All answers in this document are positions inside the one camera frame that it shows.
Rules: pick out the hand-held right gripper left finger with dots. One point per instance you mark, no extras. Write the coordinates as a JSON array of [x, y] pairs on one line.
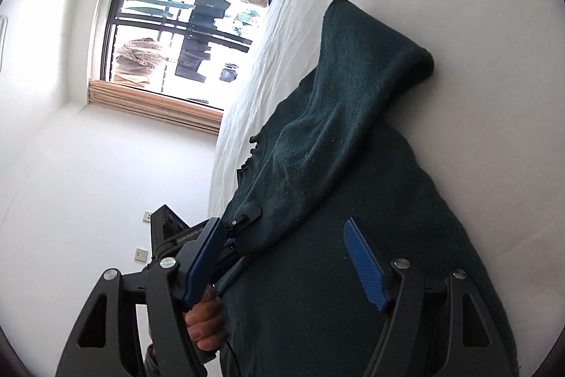
[[201, 266]]

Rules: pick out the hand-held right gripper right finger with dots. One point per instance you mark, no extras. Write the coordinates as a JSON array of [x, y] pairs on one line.
[[364, 266]]

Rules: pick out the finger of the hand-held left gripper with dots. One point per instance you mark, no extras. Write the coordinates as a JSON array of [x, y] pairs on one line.
[[229, 269], [245, 217]]

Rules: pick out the dark green knit sweater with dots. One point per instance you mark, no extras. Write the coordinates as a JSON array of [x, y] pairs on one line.
[[353, 160]]

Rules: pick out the dark hanging clothes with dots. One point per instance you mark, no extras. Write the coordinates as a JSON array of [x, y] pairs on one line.
[[198, 28]]

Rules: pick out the person's left hand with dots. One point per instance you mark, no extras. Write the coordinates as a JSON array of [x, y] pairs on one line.
[[207, 322]]

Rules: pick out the patterned hanging shirt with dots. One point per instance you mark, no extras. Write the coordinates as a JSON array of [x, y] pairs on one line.
[[139, 59]]

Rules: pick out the black framed window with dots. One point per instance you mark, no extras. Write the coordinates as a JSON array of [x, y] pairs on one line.
[[154, 19]]

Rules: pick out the bed with white sheet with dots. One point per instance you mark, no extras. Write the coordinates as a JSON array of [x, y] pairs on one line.
[[463, 50]]

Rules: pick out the white wall socket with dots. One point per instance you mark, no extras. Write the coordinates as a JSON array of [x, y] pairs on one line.
[[141, 254], [147, 216]]

